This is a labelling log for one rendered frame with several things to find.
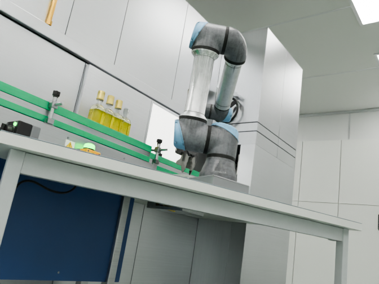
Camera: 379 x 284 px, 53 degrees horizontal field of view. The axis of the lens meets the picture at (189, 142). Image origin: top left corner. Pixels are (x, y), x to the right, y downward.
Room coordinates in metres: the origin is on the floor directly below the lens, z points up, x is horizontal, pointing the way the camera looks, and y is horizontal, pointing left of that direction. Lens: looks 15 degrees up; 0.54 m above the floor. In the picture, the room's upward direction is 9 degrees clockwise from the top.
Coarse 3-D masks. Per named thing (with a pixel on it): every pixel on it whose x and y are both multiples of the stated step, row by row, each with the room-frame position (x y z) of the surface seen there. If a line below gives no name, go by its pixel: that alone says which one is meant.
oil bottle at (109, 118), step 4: (108, 112) 1.70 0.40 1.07; (112, 112) 1.71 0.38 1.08; (104, 116) 1.69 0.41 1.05; (108, 116) 1.70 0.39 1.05; (112, 116) 1.72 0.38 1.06; (104, 120) 1.69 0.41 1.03; (108, 120) 1.70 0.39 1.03; (112, 120) 1.72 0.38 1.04; (104, 124) 1.69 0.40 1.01; (108, 124) 1.71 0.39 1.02; (112, 124) 1.72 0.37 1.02
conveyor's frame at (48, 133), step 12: (0, 108) 1.20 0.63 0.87; (0, 120) 1.21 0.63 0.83; (12, 120) 1.24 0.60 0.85; (24, 120) 1.27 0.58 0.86; (36, 120) 1.30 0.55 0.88; (48, 132) 1.35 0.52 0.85; (60, 132) 1.39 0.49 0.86; (60, 144) 1.40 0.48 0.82; (72, 144) 1.43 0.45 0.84; (84, 144) 1.48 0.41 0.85; (96, 144) 1.52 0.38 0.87; (108, 156) 1.58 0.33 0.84; (120, 156) 1.63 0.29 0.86; (132, 156) 1.69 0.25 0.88
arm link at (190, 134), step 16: (192, 32) 1.36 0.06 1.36; (208, 32) 1.35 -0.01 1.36; (224, 32) 1.35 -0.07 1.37; (192, 48) 1.40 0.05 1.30; (208, 48) 1.36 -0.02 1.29; (224, 48) 1.39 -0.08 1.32; (208, 64) 1.39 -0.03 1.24; (192, 80) 1.41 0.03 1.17; (208, 80) 1.41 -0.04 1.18; (192, 96) 1.41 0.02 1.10; (192, 112) 1.41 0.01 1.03; (176, 128) 1.41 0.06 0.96; (192, 128) 1.41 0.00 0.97; (176, 144) 1.44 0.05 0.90; (192, 144) 1.43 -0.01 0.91
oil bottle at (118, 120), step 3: (114, 114) 1.74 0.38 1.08; (117, 114) 1.74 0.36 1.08; (120, 114) 1.76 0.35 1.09; (114, 117) 1.74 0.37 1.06; (117, 117) 1.74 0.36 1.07; (120, 117) 1.76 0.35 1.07; (114, 120) 1.74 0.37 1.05; (117, 120) 1.75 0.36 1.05; (120, 120) 1.76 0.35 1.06; (123, 120) 1.77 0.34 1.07; (114, 123) 1.74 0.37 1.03; (117, 123) 1.75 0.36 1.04; (120, 123) 1.76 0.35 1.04; (114, 126) 1.74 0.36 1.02; (117, 126) 1.75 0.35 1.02; (120, 126) 1.76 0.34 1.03; (114, 129) 1.74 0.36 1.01; (117, 129) 1.75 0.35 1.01; (120, 129) 1.77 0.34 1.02
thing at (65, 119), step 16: (0, 96) 1.21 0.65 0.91; (16, 96) 1.25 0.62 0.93; (32, 96) 1.29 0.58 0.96; (32, 112) 1.31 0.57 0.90; (48, 112) 1.35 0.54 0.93; (64, 112) 1.40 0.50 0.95; (64, 128) 1.42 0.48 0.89; (80, 128) 1.47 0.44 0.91; (96, 128) 1.53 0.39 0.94; (112, 144) 1.61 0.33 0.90; (128, 144) 1.68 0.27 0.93; (144, 144) 1.76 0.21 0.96; (144, 160) 1.77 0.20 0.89
